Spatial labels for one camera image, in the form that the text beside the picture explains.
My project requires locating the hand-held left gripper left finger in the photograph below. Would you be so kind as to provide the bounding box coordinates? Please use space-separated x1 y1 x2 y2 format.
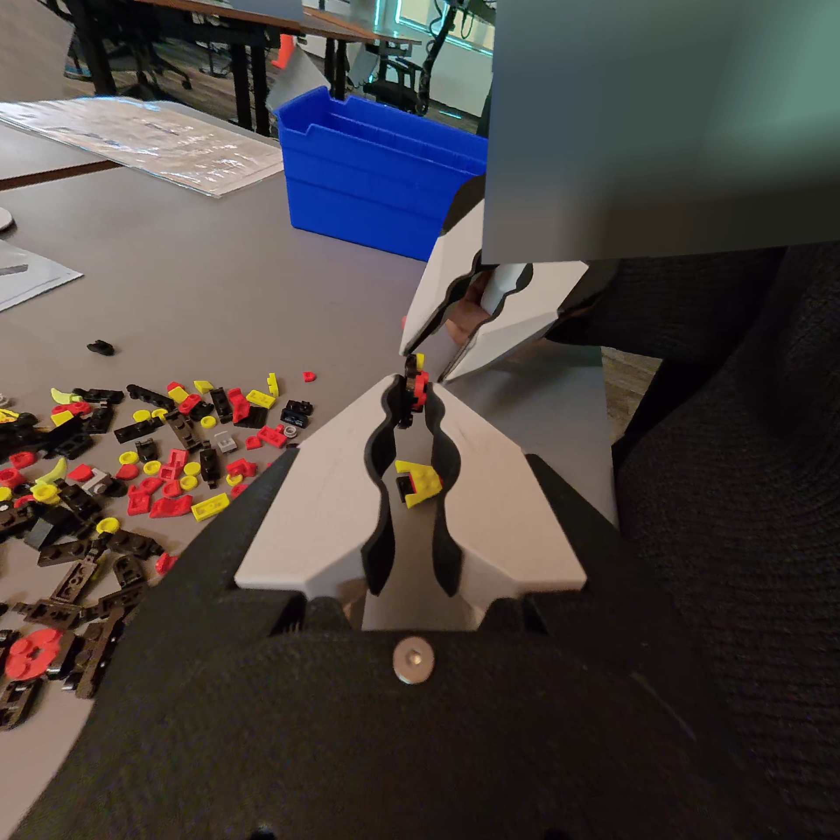
234 374 403 621

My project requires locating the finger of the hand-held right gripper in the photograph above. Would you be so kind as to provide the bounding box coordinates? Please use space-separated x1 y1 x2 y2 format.
438 261 592 385
399 199 487 358

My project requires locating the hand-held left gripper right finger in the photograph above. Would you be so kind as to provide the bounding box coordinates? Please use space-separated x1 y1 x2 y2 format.
425 382 588 627

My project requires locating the yellow black lego wedge part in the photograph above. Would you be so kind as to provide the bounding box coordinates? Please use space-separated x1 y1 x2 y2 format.
394 459 445 510

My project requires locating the yellow black lego assembly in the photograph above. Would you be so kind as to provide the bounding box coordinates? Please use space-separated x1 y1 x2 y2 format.
397 353 431 431

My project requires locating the person's right forearm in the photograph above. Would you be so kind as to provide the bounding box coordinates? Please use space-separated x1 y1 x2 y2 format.
545 246 788 352

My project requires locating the pile of loose lego pieces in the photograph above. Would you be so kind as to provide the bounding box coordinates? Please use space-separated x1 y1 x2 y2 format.
0 371 315 731

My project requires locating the person's right hand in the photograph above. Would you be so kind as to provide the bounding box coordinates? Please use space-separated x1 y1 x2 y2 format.
446 270 493 343

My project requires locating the blue plastic bin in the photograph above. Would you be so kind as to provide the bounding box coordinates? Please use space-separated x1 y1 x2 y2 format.
276 85 490 263

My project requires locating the black office chair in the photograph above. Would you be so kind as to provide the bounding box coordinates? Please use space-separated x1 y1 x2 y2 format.
363 56 429 118

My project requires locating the black knit sweater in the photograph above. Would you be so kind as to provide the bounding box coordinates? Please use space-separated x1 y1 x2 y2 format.
610 246 840 840

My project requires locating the glossy printed sheet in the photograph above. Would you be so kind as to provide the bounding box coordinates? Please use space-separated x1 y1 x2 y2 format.
0 97 284 198

